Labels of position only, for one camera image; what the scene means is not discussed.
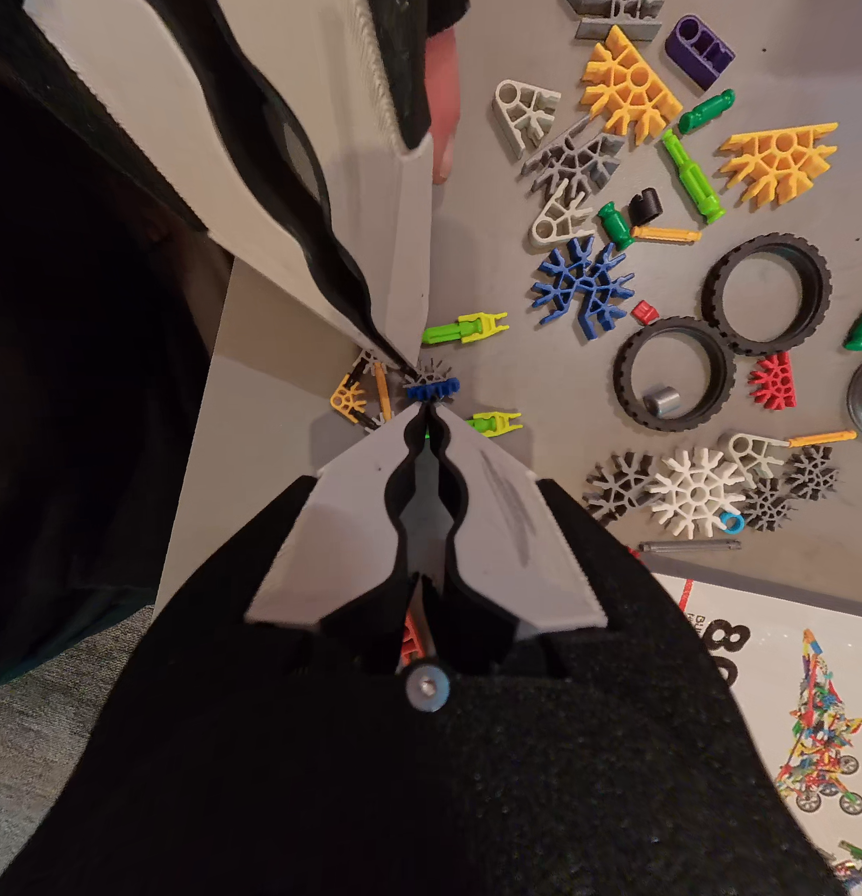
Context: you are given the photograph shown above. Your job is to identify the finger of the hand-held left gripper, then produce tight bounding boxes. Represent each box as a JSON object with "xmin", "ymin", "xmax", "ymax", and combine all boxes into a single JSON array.
[
  {"xmin": 23, "ymin": 0, "xmax": 412, "ymax": 370},
  {"xmin": 221, "ymin": 0, "xmax": 435, "ymax": 372}
]

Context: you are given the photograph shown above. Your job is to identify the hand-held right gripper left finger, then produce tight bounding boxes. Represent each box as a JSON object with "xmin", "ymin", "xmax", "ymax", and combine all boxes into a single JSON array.
[{"xmin": 245, "ymin": 405, "xmax": 426, "ymax": 627}]

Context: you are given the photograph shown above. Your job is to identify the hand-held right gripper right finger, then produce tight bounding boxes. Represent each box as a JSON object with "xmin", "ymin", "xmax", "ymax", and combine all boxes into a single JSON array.
[{"xmin": 431, "ymin": 405, "xmax": 609, "ymax": 637}]

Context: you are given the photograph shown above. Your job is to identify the yellow grey connector rod assembly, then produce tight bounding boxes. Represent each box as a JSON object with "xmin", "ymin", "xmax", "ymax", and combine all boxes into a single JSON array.
[{"xmin": 329, "ymin": 349, "xmax": 421, "ymax": 434}]

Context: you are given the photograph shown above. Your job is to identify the interlocked blue grey snowflake connectors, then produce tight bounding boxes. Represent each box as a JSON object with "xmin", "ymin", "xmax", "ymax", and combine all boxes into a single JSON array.
[{"xmin": 403, "ymin": 357, "xmax": 461, "ymax": 405}]

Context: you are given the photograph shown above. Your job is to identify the person's left hand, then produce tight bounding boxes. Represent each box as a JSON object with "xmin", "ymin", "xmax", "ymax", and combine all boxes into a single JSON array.
[{"xmin": 424, "ymin": 29, "xmax": 465, "ymax": 186}]

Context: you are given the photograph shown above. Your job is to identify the light grey connector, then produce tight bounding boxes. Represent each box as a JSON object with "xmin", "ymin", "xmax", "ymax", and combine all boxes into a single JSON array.
[
  {"xmin": 529, "ymin": 178, "xmax": 600, "ymax": 252},
  {"xmin": 718, "ymin": 430, "xmax": 792, "ymax": 484},
  {"xmin": 492, "ymin": 79, "xmax": 562, "ymax": 161}
]

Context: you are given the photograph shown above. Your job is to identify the thin dark grey rod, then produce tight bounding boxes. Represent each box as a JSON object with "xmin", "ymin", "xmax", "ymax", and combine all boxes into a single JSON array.
[{"xmin": 637, "ymin": 538, "xmax": 742, "ymax": 554}]

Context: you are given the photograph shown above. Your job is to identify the white snowflake connector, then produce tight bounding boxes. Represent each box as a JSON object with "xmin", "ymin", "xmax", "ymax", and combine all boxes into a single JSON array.
[{"xmin": 644, "ymin": 447, "xmax": 748, "ymax": 540}]

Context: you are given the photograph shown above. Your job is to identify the black rubber tire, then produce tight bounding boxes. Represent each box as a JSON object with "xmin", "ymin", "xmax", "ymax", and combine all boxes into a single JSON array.
[
  {"xmin": 700, "ymin": 232, "xmax": 833, "ymax": 357},
  {"xmin": 613, "ymin": 316, "xmax": 737, "ymax": 433}
]

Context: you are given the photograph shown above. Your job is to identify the grey stacked connector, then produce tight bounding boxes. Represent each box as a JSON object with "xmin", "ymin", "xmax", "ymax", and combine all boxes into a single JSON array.
[{"xmin": 567, "ymin": 0, "xmax": 664, "ymax": 42}]

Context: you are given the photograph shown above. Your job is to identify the yellow fan connector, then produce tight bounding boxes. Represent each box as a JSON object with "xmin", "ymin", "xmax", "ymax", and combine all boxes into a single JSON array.
[
  {"xmin": 718, "ymin": 122, "xmax": 839, "ymax": 211},
  {"xmin": 580, "ymin": 24, "xmax": 684, "ymax": 147}
]

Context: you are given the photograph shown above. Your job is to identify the large blue connector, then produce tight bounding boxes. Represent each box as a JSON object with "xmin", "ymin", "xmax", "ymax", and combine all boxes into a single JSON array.
[{"xmin": 530, "ymin": 237, "xmax": 636, "ymax": 342}]

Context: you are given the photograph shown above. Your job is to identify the small dark grey snowflake connector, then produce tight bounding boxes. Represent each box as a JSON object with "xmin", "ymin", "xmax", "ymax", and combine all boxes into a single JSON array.
[
  {"xmin": 781, "ymin": 444, "xmax": 841, "ymax": 501},
  {"xmin": 739, "ymin": 476, "xmax": 796, "ymax": 533}
]

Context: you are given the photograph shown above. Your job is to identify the instruction booklet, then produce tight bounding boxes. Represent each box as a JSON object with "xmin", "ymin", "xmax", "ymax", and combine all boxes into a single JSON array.
[{"xmin": 651, "ymin": 570, "xmax": 862, "ymax": 896}]

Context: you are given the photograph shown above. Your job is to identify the person's black garment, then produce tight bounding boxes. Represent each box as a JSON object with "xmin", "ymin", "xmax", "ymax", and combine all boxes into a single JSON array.
[{"xmin": 0, "ymin": 70, "xmax": 232, "ymax": 687}]

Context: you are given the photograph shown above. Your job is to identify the purple connector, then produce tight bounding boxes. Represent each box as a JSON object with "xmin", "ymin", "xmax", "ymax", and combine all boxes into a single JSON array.
[{"xmin": 665, "ymin": 15, "xmax": 736, "ymax": 91}]

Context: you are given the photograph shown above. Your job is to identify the red fan connector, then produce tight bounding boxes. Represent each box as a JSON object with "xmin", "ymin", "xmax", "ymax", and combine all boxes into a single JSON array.
[{"xmin": 748, "ymin": 350, "xmax": 798, "ymax": 410}]

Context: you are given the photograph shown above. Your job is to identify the light green rod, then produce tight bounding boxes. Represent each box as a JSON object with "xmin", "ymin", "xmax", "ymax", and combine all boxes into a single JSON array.
[{"xmin": 660, "ymin": 129, "xmax": 727, "ymax": 225}]

